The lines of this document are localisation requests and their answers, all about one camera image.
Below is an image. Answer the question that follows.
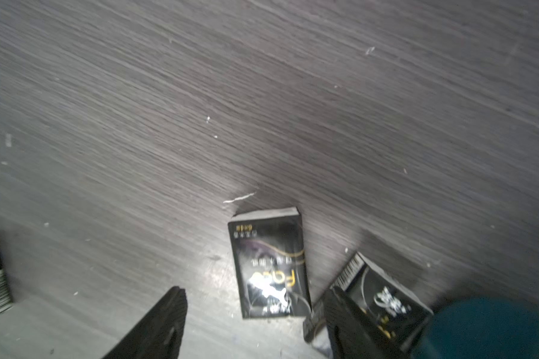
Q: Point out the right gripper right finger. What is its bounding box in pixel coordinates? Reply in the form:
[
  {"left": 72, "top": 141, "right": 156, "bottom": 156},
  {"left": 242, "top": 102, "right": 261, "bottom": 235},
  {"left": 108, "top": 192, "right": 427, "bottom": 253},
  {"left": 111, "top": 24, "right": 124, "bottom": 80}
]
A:
[{"left": 324, "top": 287, "right": 407, "bottom": 359}]

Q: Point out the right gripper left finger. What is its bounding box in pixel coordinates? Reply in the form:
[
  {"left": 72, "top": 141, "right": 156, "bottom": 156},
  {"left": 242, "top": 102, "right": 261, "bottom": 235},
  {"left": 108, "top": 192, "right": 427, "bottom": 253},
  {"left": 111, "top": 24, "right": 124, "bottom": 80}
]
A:
[{"left": 104, "top": 287, "right": 188, "bottom": 359}]

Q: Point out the teal plastic storage box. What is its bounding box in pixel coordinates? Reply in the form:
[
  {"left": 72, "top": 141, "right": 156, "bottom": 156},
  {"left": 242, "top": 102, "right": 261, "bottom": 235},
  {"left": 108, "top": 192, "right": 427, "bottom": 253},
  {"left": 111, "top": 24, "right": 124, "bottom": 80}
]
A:
[{"left": 412, "top": 298, "right": 539, "bottom": 358}]

